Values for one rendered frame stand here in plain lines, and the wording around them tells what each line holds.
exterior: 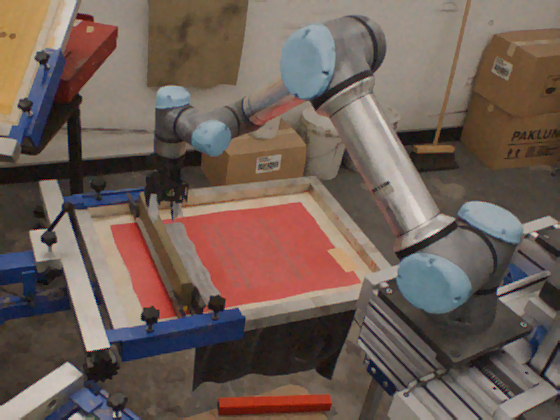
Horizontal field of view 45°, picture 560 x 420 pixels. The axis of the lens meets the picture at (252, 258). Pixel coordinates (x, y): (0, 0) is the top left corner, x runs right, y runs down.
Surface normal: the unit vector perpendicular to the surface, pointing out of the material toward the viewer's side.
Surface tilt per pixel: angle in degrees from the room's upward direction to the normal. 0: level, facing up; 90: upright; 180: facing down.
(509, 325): 0
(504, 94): 91
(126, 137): 90
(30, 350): 0
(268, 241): 0
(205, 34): 89
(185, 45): 90
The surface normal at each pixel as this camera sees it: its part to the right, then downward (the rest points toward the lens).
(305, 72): -0.74, 0.26
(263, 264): 0.12, -0.78
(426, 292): -0.61, 0.50
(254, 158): 0.42, 0.58
